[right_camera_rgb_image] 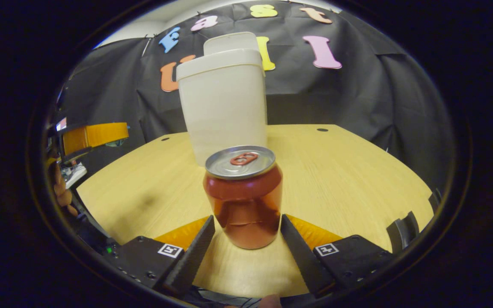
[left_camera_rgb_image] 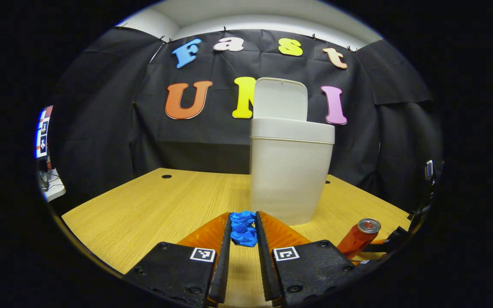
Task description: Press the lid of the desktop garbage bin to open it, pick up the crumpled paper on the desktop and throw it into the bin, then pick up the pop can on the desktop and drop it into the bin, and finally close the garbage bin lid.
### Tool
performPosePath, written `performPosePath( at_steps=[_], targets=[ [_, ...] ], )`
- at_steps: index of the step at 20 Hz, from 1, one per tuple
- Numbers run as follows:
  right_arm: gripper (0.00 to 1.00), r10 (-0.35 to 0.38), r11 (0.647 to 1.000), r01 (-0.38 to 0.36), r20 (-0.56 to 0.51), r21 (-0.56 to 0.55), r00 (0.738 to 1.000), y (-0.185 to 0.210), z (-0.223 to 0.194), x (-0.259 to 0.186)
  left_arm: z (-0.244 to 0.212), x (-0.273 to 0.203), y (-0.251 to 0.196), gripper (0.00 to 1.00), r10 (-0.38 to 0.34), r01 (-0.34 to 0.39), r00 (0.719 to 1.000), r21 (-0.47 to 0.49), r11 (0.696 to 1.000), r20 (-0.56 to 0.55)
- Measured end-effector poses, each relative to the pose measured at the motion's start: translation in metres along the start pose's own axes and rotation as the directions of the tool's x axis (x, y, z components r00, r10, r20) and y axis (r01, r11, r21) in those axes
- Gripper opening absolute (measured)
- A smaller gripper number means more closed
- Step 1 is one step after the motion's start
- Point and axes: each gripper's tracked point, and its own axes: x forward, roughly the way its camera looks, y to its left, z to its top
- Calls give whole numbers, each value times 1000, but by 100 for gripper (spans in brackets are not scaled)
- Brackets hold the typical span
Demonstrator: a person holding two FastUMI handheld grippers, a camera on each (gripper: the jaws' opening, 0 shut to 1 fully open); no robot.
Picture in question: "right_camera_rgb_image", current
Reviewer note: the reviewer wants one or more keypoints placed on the white desktop garbage bin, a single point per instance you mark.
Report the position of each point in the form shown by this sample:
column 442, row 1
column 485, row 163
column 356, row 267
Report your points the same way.
column 225, row 107

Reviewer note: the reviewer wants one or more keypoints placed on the black chair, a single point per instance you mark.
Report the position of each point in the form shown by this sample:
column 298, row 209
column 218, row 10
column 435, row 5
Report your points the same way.
column 402, row 233

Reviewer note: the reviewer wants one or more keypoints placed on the red pop can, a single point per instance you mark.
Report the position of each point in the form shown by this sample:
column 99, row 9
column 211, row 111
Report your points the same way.
column 242, row 201

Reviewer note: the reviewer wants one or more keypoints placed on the computer monitor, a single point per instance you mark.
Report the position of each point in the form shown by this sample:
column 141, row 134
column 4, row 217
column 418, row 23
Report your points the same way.
column 61, row 124

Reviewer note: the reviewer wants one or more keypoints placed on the black backdrop cloth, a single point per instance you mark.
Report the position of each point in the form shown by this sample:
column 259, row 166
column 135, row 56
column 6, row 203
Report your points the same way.
column 336, row 94

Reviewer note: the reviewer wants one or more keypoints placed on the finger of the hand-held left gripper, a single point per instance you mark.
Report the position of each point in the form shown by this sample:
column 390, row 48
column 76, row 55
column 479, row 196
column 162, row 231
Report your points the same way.
column 96, row 134

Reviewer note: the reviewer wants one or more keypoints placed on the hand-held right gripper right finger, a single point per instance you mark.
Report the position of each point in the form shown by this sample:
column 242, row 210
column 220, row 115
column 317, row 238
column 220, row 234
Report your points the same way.
column 300, row 256

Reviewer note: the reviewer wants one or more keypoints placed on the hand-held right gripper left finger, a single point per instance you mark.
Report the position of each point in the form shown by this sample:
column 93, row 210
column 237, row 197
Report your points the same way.
column 191, row 256

